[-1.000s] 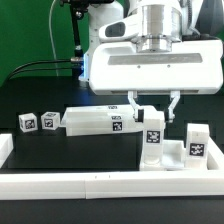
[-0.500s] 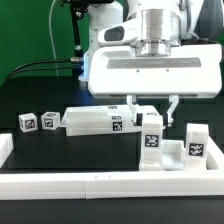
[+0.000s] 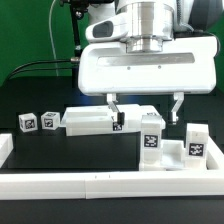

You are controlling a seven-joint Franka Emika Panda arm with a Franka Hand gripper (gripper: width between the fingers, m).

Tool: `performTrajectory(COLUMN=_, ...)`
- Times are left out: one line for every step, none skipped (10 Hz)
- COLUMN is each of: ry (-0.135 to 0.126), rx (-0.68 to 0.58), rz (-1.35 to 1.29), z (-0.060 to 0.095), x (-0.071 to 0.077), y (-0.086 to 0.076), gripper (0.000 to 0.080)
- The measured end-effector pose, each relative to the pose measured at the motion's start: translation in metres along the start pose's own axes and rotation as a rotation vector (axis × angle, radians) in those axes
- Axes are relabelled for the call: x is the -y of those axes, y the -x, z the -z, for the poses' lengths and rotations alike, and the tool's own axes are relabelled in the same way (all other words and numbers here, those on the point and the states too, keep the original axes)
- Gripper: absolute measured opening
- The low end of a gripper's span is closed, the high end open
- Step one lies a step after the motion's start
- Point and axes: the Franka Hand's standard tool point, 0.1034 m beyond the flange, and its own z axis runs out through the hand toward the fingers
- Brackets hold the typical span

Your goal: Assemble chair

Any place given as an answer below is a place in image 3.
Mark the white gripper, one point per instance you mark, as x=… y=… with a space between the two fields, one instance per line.
x=184 y=65

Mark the white L-shaped fence rail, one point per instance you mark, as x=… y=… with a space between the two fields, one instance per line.
x=117 y=184

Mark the white tagged cube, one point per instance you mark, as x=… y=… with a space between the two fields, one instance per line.
x=28 y=122
x=50 y=120

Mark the white left fence piece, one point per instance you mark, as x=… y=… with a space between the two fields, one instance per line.
x=6 y=146

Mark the white chair seat block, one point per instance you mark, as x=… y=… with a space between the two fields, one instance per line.
x=166 y=158

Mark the white chair back frame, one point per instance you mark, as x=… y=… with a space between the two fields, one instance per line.
x=96 y=125

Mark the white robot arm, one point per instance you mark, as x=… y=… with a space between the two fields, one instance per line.
x=151 y=47

